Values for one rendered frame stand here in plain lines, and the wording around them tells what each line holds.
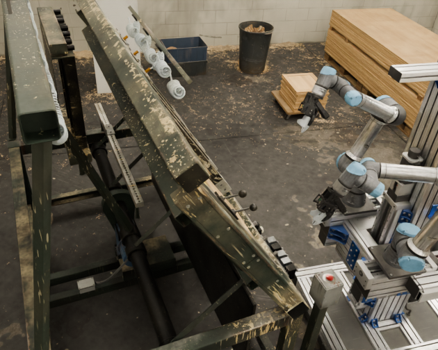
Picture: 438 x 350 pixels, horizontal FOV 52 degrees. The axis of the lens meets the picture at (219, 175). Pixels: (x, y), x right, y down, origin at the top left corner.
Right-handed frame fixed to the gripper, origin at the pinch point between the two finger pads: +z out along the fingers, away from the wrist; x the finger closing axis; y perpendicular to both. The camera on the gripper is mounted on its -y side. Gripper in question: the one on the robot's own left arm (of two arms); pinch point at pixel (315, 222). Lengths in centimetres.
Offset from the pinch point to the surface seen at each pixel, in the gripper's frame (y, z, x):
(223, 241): 52, 10, 19
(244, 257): 36.4, 17.6, 16.8
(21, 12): 146, -18, -52
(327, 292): -32.1, 34.3, 7.9
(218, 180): 8, 42, -81
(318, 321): -49, 60, 4
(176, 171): 87, -15, 21
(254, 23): -146, 5, -491
